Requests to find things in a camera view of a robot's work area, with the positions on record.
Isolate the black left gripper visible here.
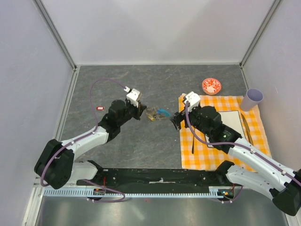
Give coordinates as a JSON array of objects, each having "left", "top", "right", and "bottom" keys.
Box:
[{"left": 118, "top": 100, "right": 147, "bottom": 127}]

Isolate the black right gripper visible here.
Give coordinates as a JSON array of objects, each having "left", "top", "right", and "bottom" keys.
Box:
[{"left": 169, "top": 103, "right": 212, "bottom": 137}]

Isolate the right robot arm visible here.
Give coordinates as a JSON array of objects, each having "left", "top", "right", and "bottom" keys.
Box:
[{"left": 170, "top": 106, "right": 301, "bottom": 216}]

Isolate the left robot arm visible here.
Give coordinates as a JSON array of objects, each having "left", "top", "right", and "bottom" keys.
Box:
[{"left": 34, "top": 100, "right": 146, "bottom": 189}]

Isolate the gold fork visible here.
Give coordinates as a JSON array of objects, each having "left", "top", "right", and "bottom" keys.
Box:
[{"left": 191, "top": 127, "right": 195, "bottom": 154}]

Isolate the red key tag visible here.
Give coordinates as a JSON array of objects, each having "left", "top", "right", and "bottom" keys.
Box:
[{"left": 96, "top": 106, "right": 105, "bottom": 111}]

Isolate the orange checkered cloth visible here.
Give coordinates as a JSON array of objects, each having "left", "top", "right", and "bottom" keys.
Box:
[{"left": 180, "top": 95, "right": 271, "bottom": 171}]

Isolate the red patterned bowl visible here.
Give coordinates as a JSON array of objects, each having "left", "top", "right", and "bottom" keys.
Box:
[{"left": 202, "top": 78, "right": 222, "bottom": 95}]

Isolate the white square plate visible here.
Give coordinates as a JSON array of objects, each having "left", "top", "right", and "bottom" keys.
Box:
[{"left": 201, "top": 106, "right": 246, "bottom": 138}]

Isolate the gold knife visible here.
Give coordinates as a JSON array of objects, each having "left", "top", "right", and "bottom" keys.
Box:
[{"left": 241, "top": 114, "right": 253, "bottom": 145}]

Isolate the lilac plastic cup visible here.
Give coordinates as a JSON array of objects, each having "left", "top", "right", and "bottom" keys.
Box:
[{"left": 240, "top": 89, "right": 263, "bottom": 112}]

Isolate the blue plastic keyring handle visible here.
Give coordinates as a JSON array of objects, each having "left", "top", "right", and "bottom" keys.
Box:
[{"left": 157, "top": 108, "right": 171, "bottom": 117}]

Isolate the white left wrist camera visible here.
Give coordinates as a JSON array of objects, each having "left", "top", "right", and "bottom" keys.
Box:
[{"left": 124, "top": 86, "right": 142, "bottom": 108}]

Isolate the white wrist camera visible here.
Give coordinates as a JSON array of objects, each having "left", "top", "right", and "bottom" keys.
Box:
[
  {"left": 183, "top": 91, "right": 200, "bottom": 112},
  {"left": 124, "top": 86, "right": 142, "bottom": 108}
]

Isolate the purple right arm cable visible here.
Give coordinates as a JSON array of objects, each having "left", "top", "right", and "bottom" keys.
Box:
[{"left": 183, "top": 101, "right": 301, "bottom": 203}]

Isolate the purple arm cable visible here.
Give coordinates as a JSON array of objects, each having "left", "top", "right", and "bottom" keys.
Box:
[
  {"left": 40, "top": 77, "right": 131, "bottom": 203},
  {"left": 183, "top": 101, "right": 301, "bottom": 203}
]

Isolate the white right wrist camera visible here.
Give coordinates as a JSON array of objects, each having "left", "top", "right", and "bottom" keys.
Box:
[{"left": 183, "top": 91, "right": 200, "bottom": 112}]

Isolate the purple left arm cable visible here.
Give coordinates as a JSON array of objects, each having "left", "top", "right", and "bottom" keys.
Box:
[{"left": 40, "top": 77, "right": 131, "bottom": 203}]

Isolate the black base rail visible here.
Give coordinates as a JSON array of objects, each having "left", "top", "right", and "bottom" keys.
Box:
[{"left": 91, "top": 168, "right": 233, "bottom": 194}]

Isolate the light blue cable duct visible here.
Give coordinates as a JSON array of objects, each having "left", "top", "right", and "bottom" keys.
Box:
[{"left": 43, "top": 187, "right": 223, "bottom": 198}]

